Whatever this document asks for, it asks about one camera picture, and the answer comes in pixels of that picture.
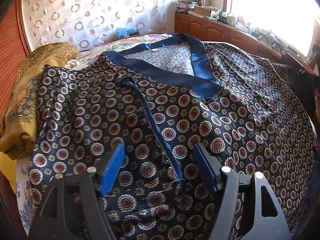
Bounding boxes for navy patterned silk garment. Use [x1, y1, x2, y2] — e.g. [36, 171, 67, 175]
[29, 35, 317, 239]

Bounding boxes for floral bed quilt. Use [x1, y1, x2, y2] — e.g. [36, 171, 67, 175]
[16, 34, 173, 234]

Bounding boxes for sheer circle pattern curtain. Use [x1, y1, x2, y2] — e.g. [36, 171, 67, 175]
[21, 0, 174, 50]

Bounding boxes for wooden sideboard cabinet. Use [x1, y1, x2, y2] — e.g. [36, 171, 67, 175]
[174, 13, 315, 74]

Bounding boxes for wooden louvered wardrobe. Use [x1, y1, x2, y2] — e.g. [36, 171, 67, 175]
[1, 0, 30, 239]

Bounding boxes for gold embroidered cushion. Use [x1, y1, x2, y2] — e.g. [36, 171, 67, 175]
[1, 42, 79, 160]

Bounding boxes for cardboard box on sideboard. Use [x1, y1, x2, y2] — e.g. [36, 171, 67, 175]
[193, 6, 220, 17]

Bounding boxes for teal item behind bed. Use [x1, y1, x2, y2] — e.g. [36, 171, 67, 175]
[116, 27, 140, 40]

